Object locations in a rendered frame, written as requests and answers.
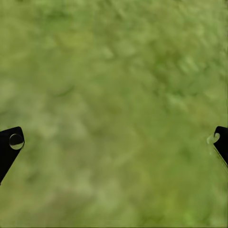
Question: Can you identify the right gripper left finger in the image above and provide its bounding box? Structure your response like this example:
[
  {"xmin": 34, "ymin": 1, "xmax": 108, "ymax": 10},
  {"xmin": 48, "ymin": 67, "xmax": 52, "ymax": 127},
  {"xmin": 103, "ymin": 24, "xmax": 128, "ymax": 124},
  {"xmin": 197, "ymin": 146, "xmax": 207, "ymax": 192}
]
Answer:
[{"xmin": 0, "ymin": 126, "xmax": 25, "ymax": 184}]

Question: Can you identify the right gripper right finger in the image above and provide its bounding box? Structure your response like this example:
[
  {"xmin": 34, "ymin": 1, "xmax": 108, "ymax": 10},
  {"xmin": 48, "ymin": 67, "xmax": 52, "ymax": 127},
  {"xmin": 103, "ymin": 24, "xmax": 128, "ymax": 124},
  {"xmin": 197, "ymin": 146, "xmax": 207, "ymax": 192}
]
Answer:
[{"xmin": 207, "ymin": 126, "xmax": 228, "ymax": 165}]

